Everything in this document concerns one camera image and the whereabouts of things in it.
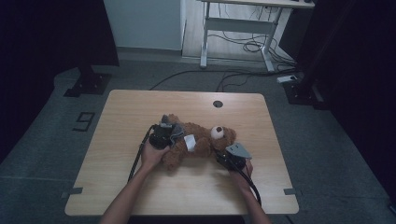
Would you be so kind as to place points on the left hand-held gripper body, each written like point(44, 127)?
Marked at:
point(160, 138)

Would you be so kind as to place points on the black stand base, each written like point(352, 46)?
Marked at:
point(299, 93)
point(90, 84)

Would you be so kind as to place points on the white power strip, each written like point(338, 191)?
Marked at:
point(287, 79)

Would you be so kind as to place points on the dark curtain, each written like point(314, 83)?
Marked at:
point(46, 46)
point(358, 62)

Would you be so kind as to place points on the person's left hand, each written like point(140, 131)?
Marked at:
point(152, 157)

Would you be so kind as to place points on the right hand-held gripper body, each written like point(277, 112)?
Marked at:
point(236, 155)

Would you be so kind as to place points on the white metal desk frame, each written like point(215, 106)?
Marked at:
point(236, 25)

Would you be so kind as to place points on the person's right hand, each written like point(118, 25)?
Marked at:
point(243, 179)

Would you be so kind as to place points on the brown teddy bear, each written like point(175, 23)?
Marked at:
point(202, 141)

